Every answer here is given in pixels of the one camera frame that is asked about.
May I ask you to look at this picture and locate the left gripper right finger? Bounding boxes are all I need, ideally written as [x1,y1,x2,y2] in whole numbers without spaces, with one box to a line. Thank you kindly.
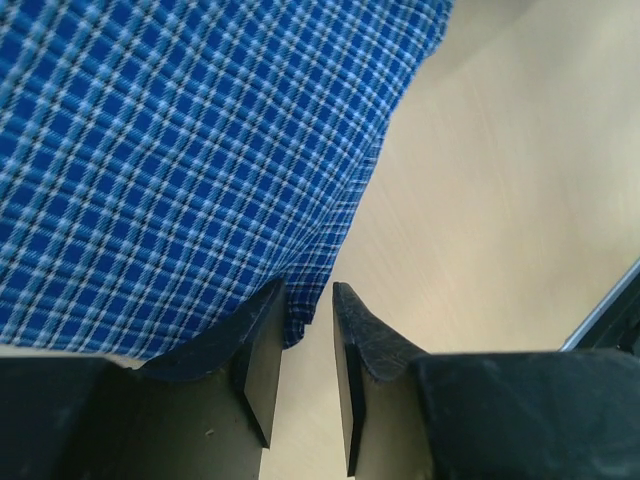
[332,282,639,479]

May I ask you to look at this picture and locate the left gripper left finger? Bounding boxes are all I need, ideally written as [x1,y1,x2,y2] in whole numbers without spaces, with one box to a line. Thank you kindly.
[1,280,286,479]

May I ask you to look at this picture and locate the blue checked long sleeve shirt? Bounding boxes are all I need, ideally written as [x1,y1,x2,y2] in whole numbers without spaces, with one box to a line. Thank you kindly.
[1,1,454,359]

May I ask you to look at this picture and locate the aluminium mounting rail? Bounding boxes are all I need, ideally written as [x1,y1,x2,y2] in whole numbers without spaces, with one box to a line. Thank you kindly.
[560,260,639,357]

